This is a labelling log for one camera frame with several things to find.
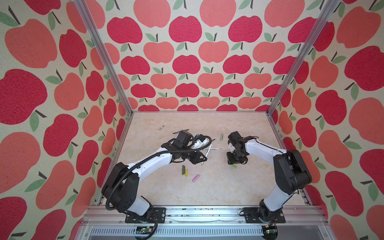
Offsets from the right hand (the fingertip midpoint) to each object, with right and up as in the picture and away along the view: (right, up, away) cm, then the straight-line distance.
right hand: (234, 161), depth 92 cm
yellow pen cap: (-30, -6, -4) cm, 31 cm away
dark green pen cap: (-32, -5, -2) cm, 33 cm away
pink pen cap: (-25, -9, -6) cm, 27 cm away
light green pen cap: (0, -3, -1) cm, 3 cm away
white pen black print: (-11, +7, +7) cm, 14 cm away
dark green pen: (-34, +19, +19) cm, 43 cm away
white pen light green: (-19, +7, -14) cm, 24 cm away
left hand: (-18, +4, -13) cm, 23 cm away
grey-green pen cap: (-5, +15, +13) cm, 20 cm away
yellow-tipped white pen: (-52, +18, +16) cm, 58 cm away
